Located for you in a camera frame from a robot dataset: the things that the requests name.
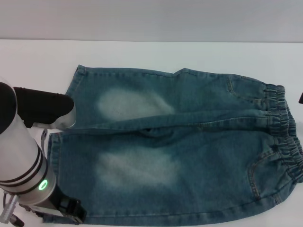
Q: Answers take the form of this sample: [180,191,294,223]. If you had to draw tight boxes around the left arm cable black plug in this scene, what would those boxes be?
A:
[10,214,25,227]

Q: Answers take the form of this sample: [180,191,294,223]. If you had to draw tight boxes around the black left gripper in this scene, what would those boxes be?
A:
[46,184,87,225]

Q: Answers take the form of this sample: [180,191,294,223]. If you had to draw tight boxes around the silver connector on left arm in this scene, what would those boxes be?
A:
[0,195,19,220]

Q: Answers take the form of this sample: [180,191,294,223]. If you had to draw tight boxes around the blue denim shorts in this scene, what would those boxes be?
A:
[42,66,303,225]

